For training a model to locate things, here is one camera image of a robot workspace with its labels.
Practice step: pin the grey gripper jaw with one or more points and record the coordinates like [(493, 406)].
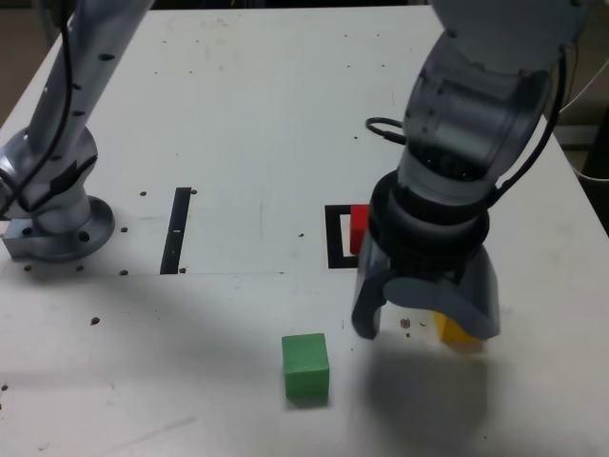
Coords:
[(476, 304), (368, 295)]

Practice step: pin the yellow cube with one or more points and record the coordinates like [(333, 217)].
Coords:
[(449, 334)]

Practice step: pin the red cube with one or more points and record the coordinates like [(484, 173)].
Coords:
[(359, 228)]

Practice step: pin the green cube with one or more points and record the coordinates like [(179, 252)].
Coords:
[(307, 371)]

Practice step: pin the black tape square outline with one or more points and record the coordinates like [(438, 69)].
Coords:
[(333, 238)]

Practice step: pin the black tape strip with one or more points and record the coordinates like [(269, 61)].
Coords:
[(173, 247)]

